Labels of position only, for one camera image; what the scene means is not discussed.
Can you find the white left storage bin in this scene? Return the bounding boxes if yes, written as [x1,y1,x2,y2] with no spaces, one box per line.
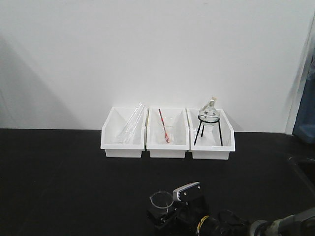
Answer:
[100,107,148,158]

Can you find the round glass flask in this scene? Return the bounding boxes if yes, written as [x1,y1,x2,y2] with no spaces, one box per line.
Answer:
[198,97,220,126]

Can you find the white right storage bin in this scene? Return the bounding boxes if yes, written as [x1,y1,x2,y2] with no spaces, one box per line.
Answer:
[186,108,235,160]

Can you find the clear glass tubes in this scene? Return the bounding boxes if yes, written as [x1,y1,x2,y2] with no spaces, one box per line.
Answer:
[115,103,145,144]

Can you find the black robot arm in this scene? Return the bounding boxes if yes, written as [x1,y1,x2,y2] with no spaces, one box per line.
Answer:
[146,196,315,236]

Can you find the black tripod flask stand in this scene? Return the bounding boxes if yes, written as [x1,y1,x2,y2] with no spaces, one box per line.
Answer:
[193,115,223,146]

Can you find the red striped thermometer rod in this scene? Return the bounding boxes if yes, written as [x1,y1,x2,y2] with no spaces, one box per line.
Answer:
[158,108,170,144]

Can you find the white storage bin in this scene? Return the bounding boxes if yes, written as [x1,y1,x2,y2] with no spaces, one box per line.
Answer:
[100,107,148,158]
[186,108,235,160]
[146,107,189,158]

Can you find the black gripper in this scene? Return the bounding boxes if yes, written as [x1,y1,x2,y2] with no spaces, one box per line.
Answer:
[146,195,209,236]

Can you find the clear glass beaker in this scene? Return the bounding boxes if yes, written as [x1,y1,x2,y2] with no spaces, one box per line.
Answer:
[149,191,174,215]

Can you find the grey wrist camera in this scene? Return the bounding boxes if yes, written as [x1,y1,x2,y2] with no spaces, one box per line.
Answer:
[172,182,202,202]

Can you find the white middle storage bin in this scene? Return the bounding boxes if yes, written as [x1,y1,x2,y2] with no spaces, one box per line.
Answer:
[146,107,189,158]

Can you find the small beaker in bin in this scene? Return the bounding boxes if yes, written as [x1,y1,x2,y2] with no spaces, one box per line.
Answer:
[156,120,174,145]

